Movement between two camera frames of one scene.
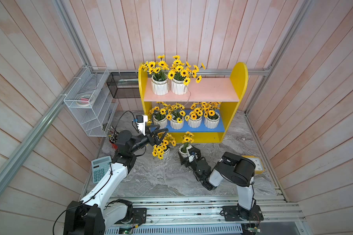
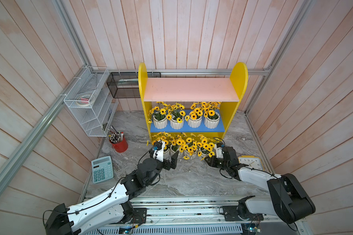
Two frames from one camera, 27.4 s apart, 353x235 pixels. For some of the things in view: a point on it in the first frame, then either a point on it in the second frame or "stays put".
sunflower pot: (181, 75) to (189, 147)
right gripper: (183, 161) to (212, 162)
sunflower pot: (160, 82) to (205, 148)
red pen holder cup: (113, 137) stays put
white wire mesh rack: (91, 100) stays put
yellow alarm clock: (259, 165) stays put
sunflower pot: (162, 150) stays put
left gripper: (155, 141) to (173, 164)
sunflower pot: (211, 120) stays put
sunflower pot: (194, 117) stays put
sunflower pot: (176, 115) stays put
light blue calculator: (99, 168) stays put
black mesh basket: (124, 84) stays put
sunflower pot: (183, 149) to (175, 146)
